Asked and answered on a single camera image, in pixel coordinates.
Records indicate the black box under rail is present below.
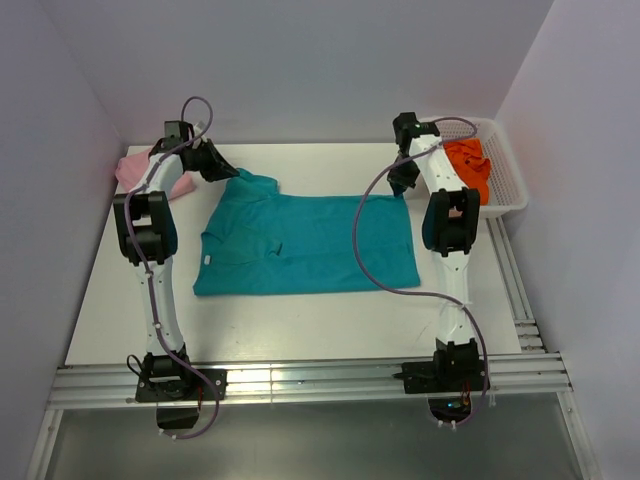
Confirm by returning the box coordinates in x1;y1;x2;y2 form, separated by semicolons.
156;407;200;431

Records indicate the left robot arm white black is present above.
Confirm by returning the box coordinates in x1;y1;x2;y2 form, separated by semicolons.
113;119;239;399

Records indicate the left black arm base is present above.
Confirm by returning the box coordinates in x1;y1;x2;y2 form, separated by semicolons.
135;369;227;403

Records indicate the teal t-shirt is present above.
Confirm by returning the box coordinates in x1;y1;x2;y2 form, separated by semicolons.
193;170;420;297

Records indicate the white plastic basket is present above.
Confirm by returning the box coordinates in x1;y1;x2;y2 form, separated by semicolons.
408;117;529;220

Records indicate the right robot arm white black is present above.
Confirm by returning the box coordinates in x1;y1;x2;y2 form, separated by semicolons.
387;112;480;390

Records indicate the folded pink t-shirt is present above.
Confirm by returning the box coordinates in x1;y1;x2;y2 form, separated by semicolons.
115;149;195;201

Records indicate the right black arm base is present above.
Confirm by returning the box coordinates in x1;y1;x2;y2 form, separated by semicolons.
392;360;490;394

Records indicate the orange t-shirt in basket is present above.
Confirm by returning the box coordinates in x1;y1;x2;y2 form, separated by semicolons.
444;138;491;206

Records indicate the aluminium mounting rail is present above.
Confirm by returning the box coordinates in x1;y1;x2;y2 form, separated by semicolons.
46;353;572;410

